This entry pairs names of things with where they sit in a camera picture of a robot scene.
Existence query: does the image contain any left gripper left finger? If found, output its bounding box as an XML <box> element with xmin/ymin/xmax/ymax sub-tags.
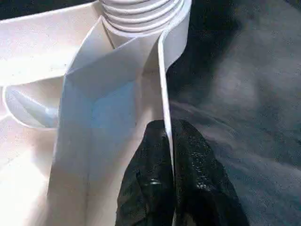
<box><xmin>115</xmin><ymin>119</ymin><xmax>176</xmax><ymax>226</ymax></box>

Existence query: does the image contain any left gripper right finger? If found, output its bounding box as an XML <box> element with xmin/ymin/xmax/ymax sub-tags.
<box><xmin>170</xmin><ymin>119</ymin><xmax>247</xmax><ymax>226</ymax></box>

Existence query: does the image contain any white plastic table top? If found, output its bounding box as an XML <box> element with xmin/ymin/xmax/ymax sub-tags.
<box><xmin>0</xmin><ymin>0</ymin><xmax>192</xmax><ymax>226</ymax></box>

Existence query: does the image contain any white plastic table leg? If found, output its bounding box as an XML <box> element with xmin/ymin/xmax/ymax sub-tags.
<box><xmin>98</xmin><ymin>0</ymin><xmax>186</xmax><ymax>38</ymax></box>

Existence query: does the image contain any black mat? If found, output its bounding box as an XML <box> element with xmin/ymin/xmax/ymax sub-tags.
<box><xmin>0</xmin><ymin>0</ymin><xmax>301</xmax><ymax>226</ymax></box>

